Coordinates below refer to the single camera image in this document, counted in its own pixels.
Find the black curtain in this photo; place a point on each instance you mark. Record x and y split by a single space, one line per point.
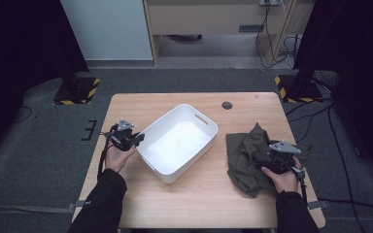
356 48
19 48

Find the person's right hand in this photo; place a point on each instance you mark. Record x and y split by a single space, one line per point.
286 183

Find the gray floor tape piece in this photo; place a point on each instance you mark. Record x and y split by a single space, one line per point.
318 204
77 204

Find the light wooden cabinet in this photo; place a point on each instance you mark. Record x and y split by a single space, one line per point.
200 17

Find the person's left hand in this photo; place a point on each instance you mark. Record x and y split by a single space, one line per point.
116 160

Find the black stand base yellow stripes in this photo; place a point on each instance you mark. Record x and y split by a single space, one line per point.
77 92
299 90

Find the black floor tape marks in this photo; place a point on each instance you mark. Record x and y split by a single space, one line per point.
91 129

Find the white power strip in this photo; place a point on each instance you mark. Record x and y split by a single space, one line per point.
270 2

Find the olive green pants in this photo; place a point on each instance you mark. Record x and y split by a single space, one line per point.
243 155

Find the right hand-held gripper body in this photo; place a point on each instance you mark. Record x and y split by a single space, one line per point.
280 158

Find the white panel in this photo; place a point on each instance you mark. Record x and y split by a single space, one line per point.
110 29

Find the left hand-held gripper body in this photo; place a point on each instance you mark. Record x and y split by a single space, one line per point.
123 139

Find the dark round table grommet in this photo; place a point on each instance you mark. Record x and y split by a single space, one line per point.
227 105

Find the white plastic basket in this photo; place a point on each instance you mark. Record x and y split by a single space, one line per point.
178 142

